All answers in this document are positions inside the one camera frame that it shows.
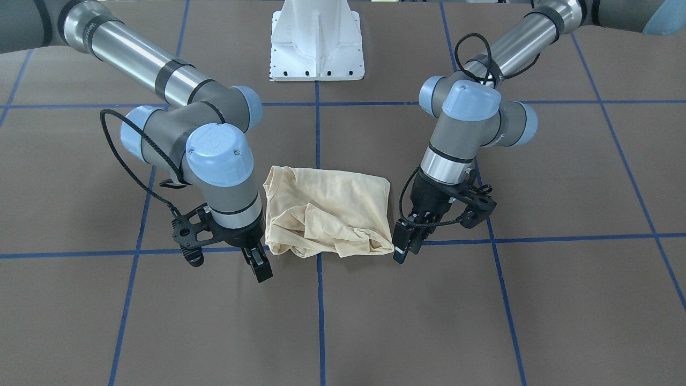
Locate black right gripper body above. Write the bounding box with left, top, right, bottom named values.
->
left=212, top=212, right=265, bottom=250

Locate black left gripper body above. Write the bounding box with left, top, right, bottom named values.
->
left=410, top=172, right=460, bottom=229

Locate cream long-sleeve printed shirt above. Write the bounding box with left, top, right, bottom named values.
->
left=264, top=166, right=394, bottom=258

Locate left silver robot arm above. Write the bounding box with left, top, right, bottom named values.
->
left=392, top=1, right=685, bottom=264

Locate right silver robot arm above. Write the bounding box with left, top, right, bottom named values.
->
left=2, top=1, right=273, bottom=283

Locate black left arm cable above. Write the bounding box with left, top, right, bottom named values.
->
left=398, top=33, right=507, bottom=231

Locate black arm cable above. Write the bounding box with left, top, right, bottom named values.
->
left=100, top=109, right=188, bottom=218
left=398, top=33, right=507, bottom=231

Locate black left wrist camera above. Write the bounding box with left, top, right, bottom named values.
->
left=450, top=169, right=497, bottom=229

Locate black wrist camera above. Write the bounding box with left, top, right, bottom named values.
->
left=450, top=169, right=497, bottom=229
left=169, top=203, right=220, bottom=267

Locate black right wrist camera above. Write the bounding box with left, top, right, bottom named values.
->
left=169, top=203, right=220, bottom=267

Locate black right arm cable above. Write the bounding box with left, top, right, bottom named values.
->
left=100, top=109, right=188, bottom=218

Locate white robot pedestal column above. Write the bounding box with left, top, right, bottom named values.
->
left=269, top=1, right=365, bottom=81

